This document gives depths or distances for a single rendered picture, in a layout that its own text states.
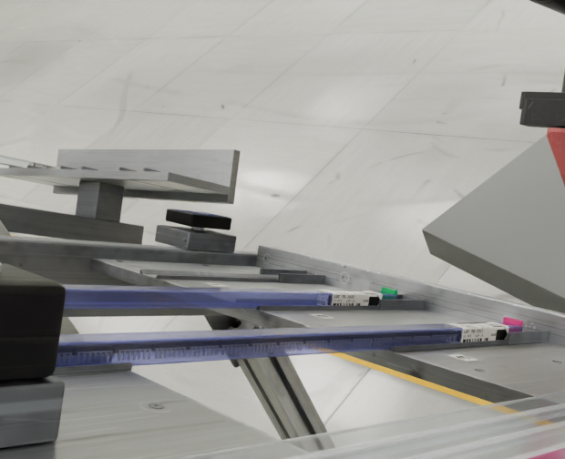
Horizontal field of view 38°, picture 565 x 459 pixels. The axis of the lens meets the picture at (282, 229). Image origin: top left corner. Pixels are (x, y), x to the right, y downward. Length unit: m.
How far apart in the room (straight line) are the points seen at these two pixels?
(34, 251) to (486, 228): 0.51
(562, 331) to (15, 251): 0.41
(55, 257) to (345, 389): 1.09
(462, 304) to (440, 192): 1.45
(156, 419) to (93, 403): 0.02
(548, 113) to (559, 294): 0.25
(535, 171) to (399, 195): 1.16
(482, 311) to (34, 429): 0.46
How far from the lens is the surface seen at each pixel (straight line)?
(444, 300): 0.67
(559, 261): 0.88
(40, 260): 0.67
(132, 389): 0.31
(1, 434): 0.24
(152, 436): 0.26
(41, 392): 0.24
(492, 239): 0.93
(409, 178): 2.20
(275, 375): 0.90
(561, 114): 0.65
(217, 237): 0.77
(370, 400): 1.64
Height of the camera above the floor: 1.17
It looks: 32 degrees down
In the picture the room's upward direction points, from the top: 25 degrees counter-clockwise
